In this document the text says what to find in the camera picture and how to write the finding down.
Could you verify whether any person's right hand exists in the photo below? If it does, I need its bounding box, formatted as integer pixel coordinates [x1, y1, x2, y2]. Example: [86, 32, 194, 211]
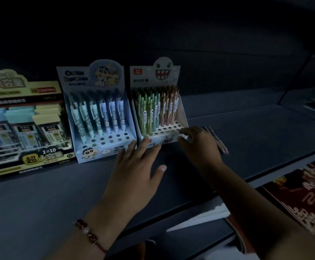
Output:
[177, 126, 226, 176]

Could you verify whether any person's left hand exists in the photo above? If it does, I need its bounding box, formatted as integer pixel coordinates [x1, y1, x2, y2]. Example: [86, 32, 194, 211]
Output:
[101, 136, 168, 215]

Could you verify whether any white monster pen display box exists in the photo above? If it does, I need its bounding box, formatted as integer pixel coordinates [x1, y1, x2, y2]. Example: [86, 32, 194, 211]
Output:
[129, 56, 189, 147]

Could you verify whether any brown pink pen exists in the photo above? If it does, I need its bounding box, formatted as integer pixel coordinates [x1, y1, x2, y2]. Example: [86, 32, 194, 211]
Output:
[202, 126, 224, 155]
[208, 126, 230, 155]

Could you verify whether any person's left forearm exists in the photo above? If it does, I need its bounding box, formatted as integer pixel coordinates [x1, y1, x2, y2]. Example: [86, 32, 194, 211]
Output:
[46, 199, 137, 260]

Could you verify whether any blue cartoon pen display box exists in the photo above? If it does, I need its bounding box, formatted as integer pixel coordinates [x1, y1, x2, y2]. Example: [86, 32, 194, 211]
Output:
[56, 60, 138, 164]

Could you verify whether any bunch of green and pink pens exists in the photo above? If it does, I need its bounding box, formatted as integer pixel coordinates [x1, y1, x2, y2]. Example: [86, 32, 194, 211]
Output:
[134, 85, 180, 136]

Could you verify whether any row of blue cartoon pens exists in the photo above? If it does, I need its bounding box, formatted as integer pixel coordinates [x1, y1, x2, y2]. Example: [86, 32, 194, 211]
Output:
[69, 90, 127, 142]

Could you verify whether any white paper sheet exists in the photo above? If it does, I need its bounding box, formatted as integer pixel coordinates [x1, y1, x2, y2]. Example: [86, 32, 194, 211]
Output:
[166, 202, 231, 233]

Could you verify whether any stack of pencil lead cases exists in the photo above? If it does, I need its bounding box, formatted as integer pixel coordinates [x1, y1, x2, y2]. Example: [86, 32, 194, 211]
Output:
[0, 103, 70, 153]

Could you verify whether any yellow black refill display box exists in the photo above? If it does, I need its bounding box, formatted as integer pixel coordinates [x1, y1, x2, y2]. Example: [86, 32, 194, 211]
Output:
[0, 69, 76, 183]

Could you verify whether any red cover magazine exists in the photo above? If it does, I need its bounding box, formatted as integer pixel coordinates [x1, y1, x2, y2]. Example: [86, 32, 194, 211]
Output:
[255, 159, 315, 240]

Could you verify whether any red bead bracelet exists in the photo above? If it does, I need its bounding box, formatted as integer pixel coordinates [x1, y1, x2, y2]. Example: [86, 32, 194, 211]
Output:
[73, 219, 108, 254]

